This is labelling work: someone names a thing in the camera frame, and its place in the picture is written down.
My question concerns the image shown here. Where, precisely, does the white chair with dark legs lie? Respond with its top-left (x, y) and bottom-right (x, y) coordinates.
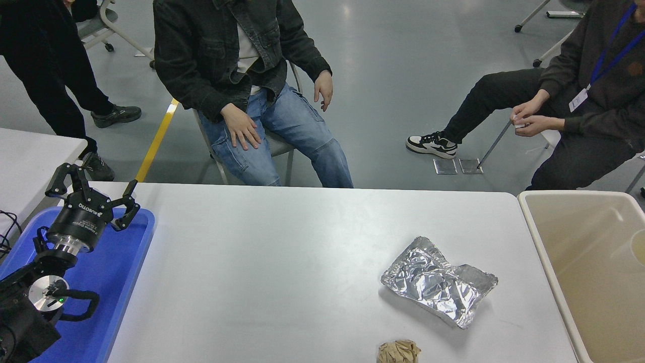
top-left (476, 123), bottom-right (645, 198)

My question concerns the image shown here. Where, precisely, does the large pale plastic bin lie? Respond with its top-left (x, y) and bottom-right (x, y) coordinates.
top-left (518, 190), bottom-right (645, 363)

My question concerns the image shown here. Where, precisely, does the white side table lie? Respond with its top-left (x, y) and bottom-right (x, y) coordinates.
top-left (0, 128), bottom-right (88, 240)

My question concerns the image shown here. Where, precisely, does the blue lanyard with badge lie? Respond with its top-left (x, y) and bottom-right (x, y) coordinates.
top-left (568, 3), bottom-right (645, 113)

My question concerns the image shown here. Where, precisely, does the blue plastic tray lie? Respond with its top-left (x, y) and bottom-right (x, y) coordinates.
top-left (0, 207), bottom-right (156, 363)

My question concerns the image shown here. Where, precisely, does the tan paper ball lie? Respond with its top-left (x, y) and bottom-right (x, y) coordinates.
top-left (377, 340), bottom-right (422, 363)

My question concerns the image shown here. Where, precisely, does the person's right hand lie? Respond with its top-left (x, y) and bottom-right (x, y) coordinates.
top-left (220, 103), bottom-right (262, 151)
top-left (510, 98), bottom-right (542, 124)

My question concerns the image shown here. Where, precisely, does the grey office chair with casters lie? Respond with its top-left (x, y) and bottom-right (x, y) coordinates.
top-left (76, 0), bottom-right (156, 69)

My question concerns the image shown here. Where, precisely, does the white chair base with casters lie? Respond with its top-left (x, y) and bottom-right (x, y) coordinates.
top-left (514, 0), bottom-right (590, 68)

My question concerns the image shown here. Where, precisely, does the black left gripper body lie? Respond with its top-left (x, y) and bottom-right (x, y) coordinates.
top-left (49, 198), bottom-right (113, 248)

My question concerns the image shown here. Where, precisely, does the person's left hand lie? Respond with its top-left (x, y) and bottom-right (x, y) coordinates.
top-left (514, 115), bottom-right (550, 137)
top-left (313, 70), bottom-right (334, 112)

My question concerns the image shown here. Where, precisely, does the white paper cup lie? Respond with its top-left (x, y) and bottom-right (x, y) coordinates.
top-left (630, 229), bottom-right (645, 267)

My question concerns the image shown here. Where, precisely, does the silver foil tray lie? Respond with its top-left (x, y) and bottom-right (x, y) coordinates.
top-left (381, 236), bottom-right (499, 330)

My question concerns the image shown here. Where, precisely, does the black bag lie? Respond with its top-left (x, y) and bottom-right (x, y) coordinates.
top-left (72, 0), bottom-right (99, 22)

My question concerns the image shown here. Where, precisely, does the black cable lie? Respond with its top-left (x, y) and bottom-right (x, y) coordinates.
top-left (0, 209), bottom-right (23, 260)

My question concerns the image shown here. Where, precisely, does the grey chair with metal legs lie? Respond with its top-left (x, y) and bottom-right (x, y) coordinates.
top-left (193, 60), bottom-right (303, 186)

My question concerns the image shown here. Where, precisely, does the person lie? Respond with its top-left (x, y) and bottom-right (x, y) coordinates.
top-left (0, 0), bottom-right (142, 182)
top-left (153, 0), bottom-right (354, 189)
top-left (406, 0), bottom-right (645, 191)

